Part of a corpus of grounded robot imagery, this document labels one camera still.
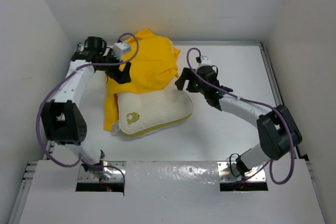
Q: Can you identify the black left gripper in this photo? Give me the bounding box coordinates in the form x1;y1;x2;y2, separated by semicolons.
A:
96;49;130;83

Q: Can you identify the yellow pillowcase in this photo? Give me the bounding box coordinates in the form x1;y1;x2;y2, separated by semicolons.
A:
103;28;181;131

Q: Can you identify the cream quilted pillow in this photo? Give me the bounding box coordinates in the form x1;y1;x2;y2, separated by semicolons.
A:
110;86;193;137

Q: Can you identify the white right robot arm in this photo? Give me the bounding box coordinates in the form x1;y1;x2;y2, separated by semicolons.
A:
175;65;302;177

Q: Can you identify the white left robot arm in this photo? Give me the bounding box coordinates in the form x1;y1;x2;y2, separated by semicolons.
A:
39;36;131;182

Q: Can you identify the white front cover board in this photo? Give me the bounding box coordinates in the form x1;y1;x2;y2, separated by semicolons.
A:
20;161;324;223

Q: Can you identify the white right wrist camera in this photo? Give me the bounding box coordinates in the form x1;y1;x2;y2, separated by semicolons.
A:
199;56;212;67

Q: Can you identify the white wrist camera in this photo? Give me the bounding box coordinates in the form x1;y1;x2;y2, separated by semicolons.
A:
113;42;131;58
199;56;212;67

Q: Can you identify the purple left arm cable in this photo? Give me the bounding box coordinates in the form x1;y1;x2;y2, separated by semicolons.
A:
36;33;140;190

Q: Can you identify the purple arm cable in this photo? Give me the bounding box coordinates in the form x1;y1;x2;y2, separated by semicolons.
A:
186;47;296;185
36;33;140;190

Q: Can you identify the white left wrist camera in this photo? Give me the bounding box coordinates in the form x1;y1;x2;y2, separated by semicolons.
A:
113;42;131;58

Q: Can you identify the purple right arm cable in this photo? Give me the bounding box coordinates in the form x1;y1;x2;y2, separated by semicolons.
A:
186;47;296;185

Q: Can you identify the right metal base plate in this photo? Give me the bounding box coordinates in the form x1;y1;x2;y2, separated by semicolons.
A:
218;161;267;183

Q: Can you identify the metal base plate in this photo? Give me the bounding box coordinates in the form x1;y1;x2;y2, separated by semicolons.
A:
218;161;267;183
78;161;126;183

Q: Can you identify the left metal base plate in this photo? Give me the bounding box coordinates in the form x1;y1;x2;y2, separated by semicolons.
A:
78;161;126;183

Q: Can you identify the aluminium table frame rail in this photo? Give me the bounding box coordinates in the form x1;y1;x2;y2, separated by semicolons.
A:
18;38;323;223

